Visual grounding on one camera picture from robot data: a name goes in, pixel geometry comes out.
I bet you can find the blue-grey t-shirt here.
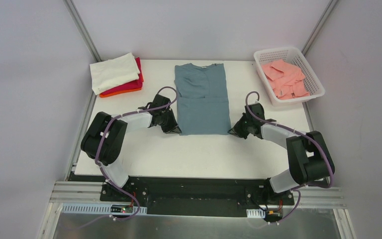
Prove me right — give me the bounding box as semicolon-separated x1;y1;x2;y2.
174;63;231;136

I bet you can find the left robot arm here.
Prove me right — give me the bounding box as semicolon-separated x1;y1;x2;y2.
81;94;182;201

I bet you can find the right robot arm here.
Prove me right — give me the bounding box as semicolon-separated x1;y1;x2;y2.
228;103;335;204

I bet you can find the red folded t-shirt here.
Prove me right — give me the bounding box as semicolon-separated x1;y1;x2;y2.
99;57;144;98

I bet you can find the pink t-shirt in basket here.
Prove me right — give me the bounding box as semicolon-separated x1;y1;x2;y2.
261;59;310;100

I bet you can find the white plastic basket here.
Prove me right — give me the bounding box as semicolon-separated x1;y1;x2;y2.
253;47;325;107

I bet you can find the orange folded t-shirt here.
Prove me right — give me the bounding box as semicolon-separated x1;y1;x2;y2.
99;74;144;98

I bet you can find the white folded t-shirt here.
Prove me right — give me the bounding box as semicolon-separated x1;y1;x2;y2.
90;53;141;95

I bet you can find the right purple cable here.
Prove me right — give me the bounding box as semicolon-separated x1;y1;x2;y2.
245;91;336;226

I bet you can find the purple cable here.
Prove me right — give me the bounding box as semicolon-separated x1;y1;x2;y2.
245;91;336;226
94;86;179;222

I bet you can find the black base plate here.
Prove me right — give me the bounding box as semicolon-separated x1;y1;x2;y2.
100;176;294;217

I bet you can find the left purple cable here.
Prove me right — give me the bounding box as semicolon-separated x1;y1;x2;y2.
94;86;179;222

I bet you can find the right white cable duct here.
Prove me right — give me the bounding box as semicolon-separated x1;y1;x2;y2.
246;209;266;219

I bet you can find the white cable duct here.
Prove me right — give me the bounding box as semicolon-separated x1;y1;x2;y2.
246;209;266;219
61;203;147;216

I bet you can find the aluminium frame rail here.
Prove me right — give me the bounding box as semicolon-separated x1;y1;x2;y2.
50;181;102;203

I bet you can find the left white cable duct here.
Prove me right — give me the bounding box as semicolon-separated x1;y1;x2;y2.
61;203;147;216

